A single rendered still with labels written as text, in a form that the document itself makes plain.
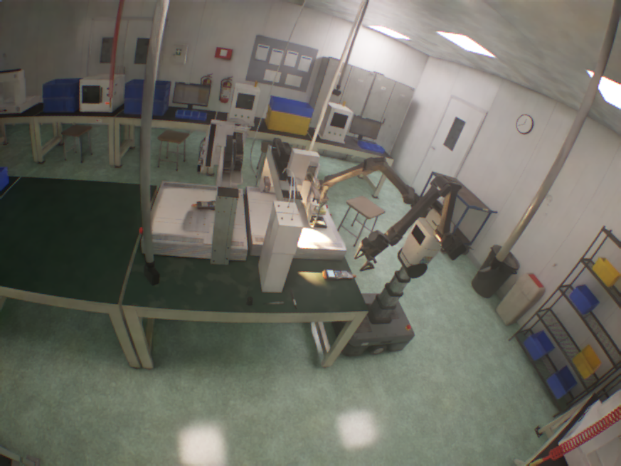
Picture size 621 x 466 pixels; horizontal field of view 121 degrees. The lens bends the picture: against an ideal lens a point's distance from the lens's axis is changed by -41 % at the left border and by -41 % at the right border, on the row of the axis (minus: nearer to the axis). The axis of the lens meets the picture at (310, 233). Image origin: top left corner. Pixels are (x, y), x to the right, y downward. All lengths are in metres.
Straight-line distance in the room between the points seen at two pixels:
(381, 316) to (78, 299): 2.15
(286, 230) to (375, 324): 1.35
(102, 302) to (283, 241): 1.00
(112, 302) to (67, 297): 0.28
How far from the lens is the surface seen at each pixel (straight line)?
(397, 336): 2.51
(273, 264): 1.51
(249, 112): 4.23
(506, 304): 4.14
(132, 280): 1.70
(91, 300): 1.66
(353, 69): 5.67
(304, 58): 5.84
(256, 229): 1.91
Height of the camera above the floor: 1.98
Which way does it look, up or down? 34 degrees down
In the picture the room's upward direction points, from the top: 19 degrees clockwise
